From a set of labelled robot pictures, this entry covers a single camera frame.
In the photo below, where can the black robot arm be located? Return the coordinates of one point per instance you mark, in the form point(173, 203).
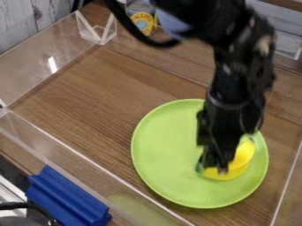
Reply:
point(243, 38)

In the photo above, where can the clear acrylic triangular bracket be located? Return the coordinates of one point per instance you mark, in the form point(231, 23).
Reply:
point(97, 34)

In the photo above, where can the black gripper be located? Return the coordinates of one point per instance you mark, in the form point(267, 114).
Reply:
point(222, 123)

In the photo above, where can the yellow blue labelled can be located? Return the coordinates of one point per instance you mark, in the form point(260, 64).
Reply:
point(142, 14)

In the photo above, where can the clear acrylic enclosure wall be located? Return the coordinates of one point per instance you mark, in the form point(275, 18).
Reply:
point(30, 145)

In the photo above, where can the yellow toy banana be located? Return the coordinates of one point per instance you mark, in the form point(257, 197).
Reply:
point(247, 152)

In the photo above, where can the green plate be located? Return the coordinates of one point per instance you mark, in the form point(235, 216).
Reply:
point(165, 154)

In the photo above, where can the blue plastic clamp block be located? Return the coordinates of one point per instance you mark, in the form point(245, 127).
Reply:
point(67, 202)

